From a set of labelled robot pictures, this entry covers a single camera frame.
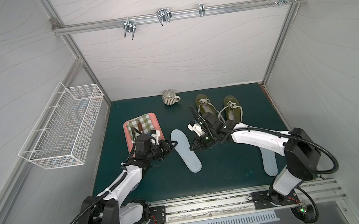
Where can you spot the pink tray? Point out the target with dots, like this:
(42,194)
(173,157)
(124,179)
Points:
(156,134)

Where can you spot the green checkered cloth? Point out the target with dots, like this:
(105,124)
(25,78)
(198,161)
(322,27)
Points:
(149,122)

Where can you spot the brown handled spatula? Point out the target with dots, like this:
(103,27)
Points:
(136,128)

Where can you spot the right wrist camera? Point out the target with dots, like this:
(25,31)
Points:
(196,127)

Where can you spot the metal hook clamp left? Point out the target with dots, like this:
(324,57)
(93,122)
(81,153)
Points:
(129,28)

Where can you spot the olive green shoe white laces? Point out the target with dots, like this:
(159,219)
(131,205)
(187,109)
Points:
(204,105)

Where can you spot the aluminium top rail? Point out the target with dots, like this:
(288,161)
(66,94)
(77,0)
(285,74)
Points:
(176,15)

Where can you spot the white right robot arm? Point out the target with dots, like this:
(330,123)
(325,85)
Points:
(305,159)

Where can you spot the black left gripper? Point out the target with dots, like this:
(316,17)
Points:
(164,147)

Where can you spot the white wire basket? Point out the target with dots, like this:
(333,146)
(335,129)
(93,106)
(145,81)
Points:
(62,135)

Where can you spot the metal hook small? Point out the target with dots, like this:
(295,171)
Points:
(201,9)

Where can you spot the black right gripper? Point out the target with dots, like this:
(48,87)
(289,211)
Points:
(208,130)

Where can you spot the metal hook clamp middle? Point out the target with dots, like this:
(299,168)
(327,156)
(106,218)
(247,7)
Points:
(164,15)

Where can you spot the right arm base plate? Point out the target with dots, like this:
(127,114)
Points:
(262,199)

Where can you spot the light blue insole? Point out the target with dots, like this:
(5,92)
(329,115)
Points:
(183,148)
(269,162)

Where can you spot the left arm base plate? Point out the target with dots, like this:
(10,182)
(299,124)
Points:
(154,215)

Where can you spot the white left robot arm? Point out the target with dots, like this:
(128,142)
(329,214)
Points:
(106,207)

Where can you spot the metal hook clamp right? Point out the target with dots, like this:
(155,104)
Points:
(280,3)

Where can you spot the ribbed ceramic mug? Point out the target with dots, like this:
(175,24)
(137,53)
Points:
(170,97)

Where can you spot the metal hook clamp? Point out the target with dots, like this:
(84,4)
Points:
(129,28)
(280,3)
(164,15)

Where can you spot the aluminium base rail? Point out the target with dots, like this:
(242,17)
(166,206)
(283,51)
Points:
(233,202)

